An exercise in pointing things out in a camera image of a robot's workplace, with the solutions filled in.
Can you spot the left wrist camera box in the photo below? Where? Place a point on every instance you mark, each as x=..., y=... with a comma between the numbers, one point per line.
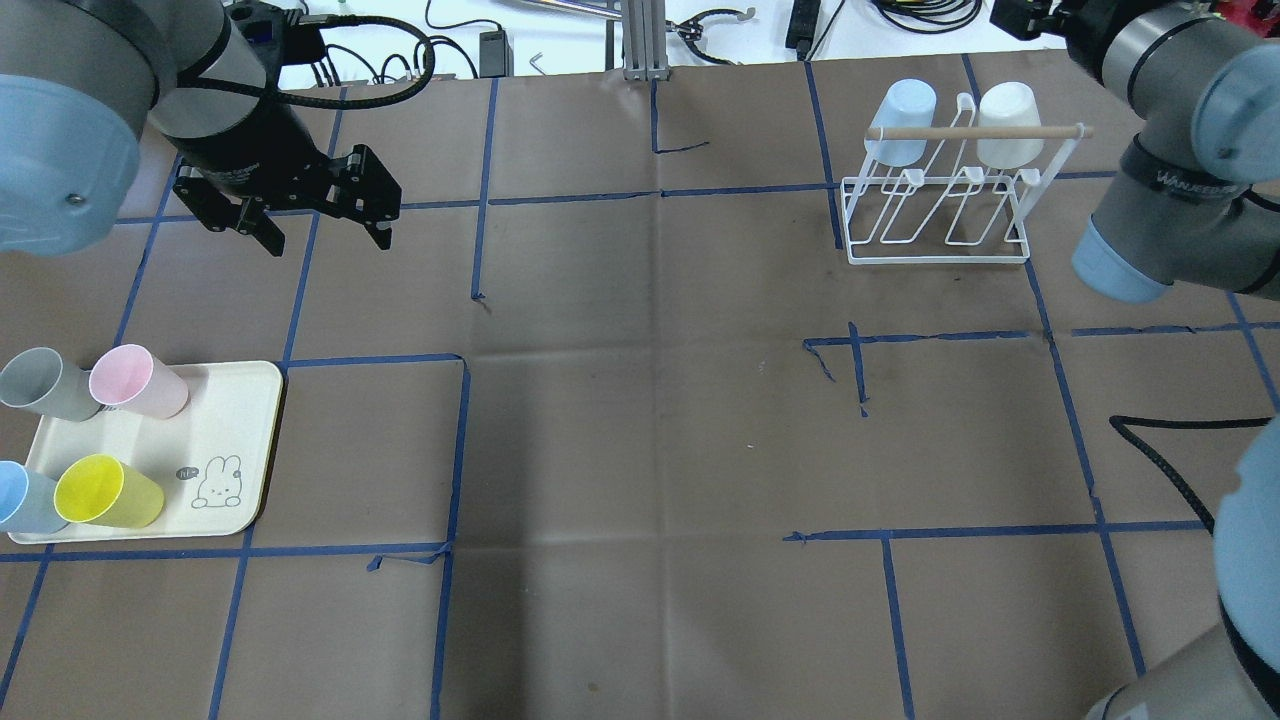
x=280, y=37

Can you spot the light blue plastic cup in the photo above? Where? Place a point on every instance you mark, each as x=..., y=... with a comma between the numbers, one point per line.
x=907, y=103

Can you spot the cream plastic tray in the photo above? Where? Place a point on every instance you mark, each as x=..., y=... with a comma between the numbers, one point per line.
x=212, y=460

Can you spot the aluminium frame post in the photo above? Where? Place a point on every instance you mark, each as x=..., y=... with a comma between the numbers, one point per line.
x=644, y=40

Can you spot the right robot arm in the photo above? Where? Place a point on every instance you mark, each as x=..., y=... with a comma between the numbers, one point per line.
x=1183, y=206

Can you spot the cream white plastic cup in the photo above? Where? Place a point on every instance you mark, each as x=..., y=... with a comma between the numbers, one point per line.
x=1010, y=104

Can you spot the black power adapter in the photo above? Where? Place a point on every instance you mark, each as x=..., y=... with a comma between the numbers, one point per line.
x=495, y=57

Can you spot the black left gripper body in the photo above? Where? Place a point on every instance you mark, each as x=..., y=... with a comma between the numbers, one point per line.
x=252, y=142

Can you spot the grey plastic cup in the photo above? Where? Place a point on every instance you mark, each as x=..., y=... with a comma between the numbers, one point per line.
x=40, y=381

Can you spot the white wire cup rack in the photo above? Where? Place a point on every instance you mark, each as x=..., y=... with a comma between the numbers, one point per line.
x=950, y=208

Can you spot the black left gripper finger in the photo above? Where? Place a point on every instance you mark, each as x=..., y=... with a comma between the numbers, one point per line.
x=218, y=213
x=359, y=188

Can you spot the pink plastic cup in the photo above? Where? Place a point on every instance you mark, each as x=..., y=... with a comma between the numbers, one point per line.
x=130, y=378

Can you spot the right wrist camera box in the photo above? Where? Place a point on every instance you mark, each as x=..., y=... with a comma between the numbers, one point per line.
x=1027, y=20

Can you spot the yellow plastic cup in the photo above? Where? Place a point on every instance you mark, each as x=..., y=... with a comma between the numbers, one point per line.
x=104, y=491

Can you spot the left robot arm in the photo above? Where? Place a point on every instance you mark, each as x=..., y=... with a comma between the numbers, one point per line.
x=82, y=80

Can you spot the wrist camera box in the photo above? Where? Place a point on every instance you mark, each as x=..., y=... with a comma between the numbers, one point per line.
x=280, y=37
x=1027, y=20

